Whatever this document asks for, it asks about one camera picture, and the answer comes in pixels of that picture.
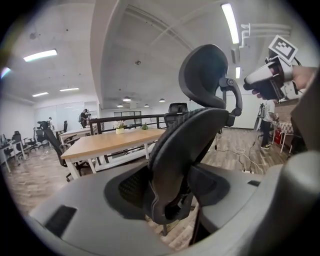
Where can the white ceiling pipes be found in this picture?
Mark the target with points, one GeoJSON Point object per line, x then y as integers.
{"type": "Point", "coordinates": [265, 28]}

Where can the black office chair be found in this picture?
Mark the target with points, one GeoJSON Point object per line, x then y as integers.
{"type": "Point", "coordinates": [178, 107]}
{"type": "Point", "coordinates": [18, 142]}
{"type": "Point", "coordinates": [200, 75]}
{"type": "Point", "coordinates": [53, 140]}
{"type": "Point", "coordinates": [40, 136]}

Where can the white flower pot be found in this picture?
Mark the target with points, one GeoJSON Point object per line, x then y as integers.
{"type": "Point", "coordinates": [120, 128]}

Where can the person's right forearm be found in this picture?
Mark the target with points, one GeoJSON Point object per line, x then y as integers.
{"type": "Point", "coordinates": [305, 75]}

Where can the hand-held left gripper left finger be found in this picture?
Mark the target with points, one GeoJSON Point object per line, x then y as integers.
{"type": "Point", "coordinates": [87, 200]}

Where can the person's grey shirt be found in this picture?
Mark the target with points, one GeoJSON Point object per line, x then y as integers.
{"type": "Point", "coordinates": [307, 112]}

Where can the white frame patterned table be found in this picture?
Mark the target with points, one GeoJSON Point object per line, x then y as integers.
{"type": "Point", "coordinates": [286, 127]}

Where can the small green plant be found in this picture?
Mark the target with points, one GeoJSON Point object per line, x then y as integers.
{"type": "Point", "coordinates": [144, 126]}

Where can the ceiling tube light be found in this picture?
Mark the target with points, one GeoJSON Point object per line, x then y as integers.
{"type": "Point", "coordinates": [230, 22]}
{"type": "Point", "coordinates": [40, 94]}
{"type": "Point", "coordinates": [237, 72]}
{"type": "Point", "coordinates": [69, 89]}
{"type": "Point", "coordinates": [40, 55]}

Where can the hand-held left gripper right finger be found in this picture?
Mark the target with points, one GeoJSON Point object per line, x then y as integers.
{"type": "Point", "coordinates": [262, 212]}

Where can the curved black railing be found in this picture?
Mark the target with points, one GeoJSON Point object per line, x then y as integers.
{"type": "Point", "coordinates": [96, 122]}

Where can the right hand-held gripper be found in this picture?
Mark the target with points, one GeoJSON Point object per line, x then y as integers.
{"type": "Point", "coordinates": [283, 75]}

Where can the red box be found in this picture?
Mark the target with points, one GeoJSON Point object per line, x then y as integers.
{"type": "Point", "coordinates": [276, 135]}

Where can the wooden table white legs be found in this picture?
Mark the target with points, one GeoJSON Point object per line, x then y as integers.
{"type": "Point", "coordinates": [105, 145]}

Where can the white power strip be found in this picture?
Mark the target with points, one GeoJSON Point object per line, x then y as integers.
{"type": "Point", "coordinates": [248, 171]}

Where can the white desk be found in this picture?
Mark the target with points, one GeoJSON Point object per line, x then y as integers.
{"type": "Point", "coordinates": [10, 150]}

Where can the person's right hand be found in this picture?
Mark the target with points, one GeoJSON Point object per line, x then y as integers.
{"type": "Point", "coordinates": [259, 94]}

